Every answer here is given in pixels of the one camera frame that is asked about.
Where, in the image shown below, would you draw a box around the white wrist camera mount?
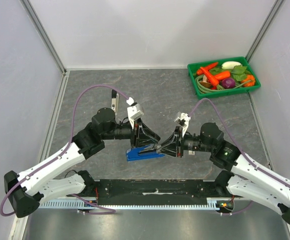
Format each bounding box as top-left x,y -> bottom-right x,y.
126,97 -> 144,129
174,112 -> 191,137

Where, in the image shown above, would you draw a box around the orange toy carrot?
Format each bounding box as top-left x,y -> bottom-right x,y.
214,70 -> 231,81
200,67 -> 219,87
196,62 -> 218,76

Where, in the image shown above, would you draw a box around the white toy radish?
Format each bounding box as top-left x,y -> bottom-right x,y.
221,61 -> 242,70

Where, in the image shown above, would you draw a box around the small orange toy pumpkin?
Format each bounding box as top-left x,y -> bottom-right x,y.
241,74 -> 256,88

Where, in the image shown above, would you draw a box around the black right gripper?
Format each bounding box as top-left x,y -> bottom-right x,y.
156,127 -> 212,159

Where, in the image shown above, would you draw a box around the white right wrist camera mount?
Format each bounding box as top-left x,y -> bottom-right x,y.
174,112 -> 191,137

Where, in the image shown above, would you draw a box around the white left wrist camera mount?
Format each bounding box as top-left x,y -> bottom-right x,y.
126,97 -> 144,129

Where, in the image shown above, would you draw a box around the beige and black stapler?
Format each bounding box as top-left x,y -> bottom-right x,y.
111,90 -> 119,114

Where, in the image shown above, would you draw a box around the green toy leafy vegetable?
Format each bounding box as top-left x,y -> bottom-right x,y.
231,65 -> 252,82

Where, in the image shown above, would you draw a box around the blue and black stapler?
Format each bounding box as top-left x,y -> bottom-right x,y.
126,145 -> 165,162

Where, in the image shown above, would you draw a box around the light blue slotted cable duct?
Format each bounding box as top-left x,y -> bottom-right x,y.
39,198 -> 220,211

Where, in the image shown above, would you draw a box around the purple toy onion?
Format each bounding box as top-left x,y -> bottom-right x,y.
220,77 -> 236,89

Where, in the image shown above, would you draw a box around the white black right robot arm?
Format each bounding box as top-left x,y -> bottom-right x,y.
157,122 -> 290,225

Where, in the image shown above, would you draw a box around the green toy long beans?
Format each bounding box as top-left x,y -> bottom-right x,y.
195,75 -> 246,94

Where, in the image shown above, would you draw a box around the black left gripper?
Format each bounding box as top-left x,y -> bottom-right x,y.
102,116 -> 159,148

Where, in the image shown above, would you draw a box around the aluminium frame rail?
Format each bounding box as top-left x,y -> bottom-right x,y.
19,0 -> 68,75

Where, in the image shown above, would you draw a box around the green plastic basket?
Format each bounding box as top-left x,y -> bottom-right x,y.
187,56 -> 261,99

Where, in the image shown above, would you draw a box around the brown toy mushroom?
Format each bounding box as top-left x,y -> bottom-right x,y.
200,75 -> 213,89

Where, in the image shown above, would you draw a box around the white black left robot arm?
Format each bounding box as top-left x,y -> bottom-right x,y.
3,106 -> 160,218

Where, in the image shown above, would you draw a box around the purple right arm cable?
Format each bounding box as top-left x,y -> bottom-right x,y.
188,97 -> 290,216

